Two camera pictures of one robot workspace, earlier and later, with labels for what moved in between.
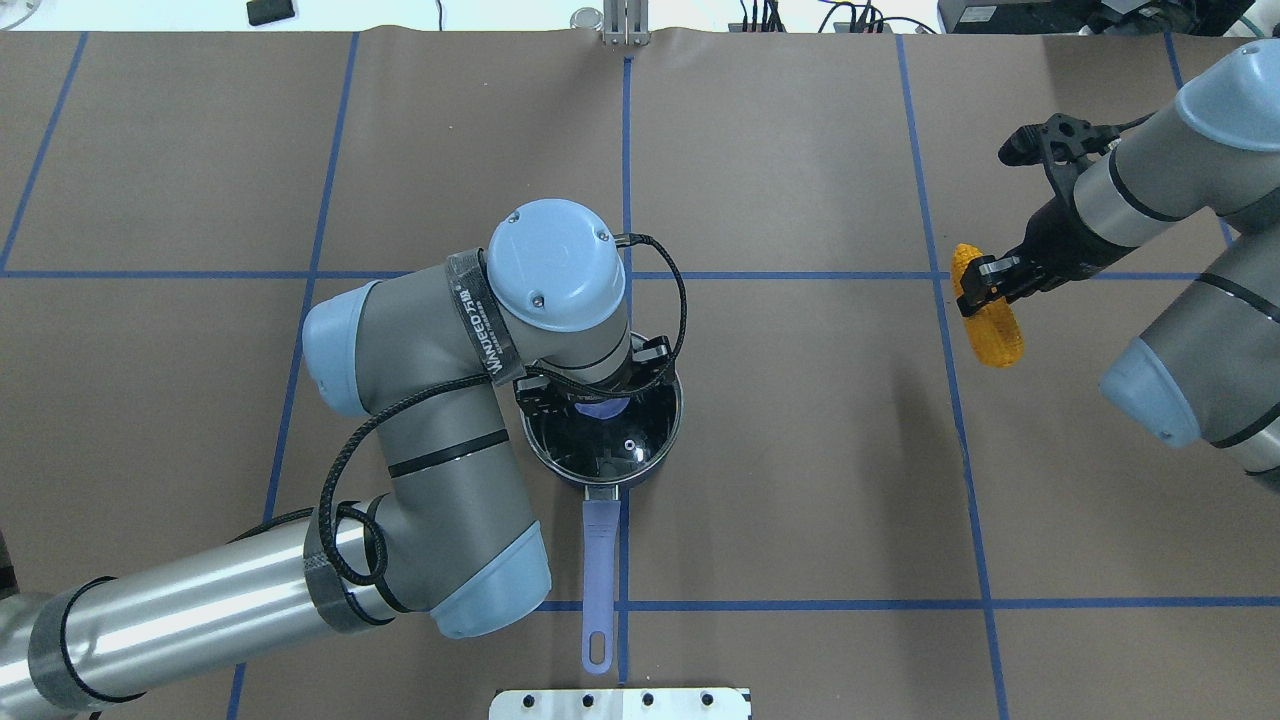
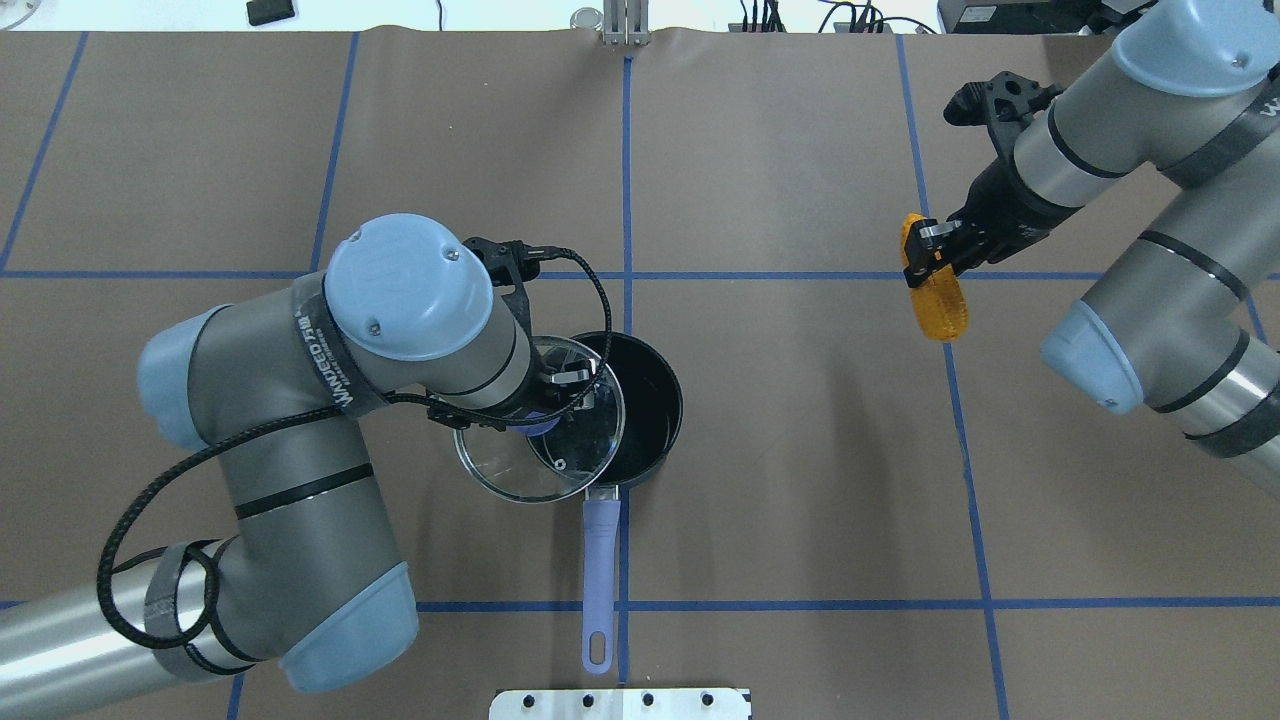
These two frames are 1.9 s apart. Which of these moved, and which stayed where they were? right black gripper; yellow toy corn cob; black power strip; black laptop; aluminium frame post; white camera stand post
Moved: yellow toy corn cob; right black gripper
Stayed: aluminium frame post; white camera stand post; black power strip; black laptop
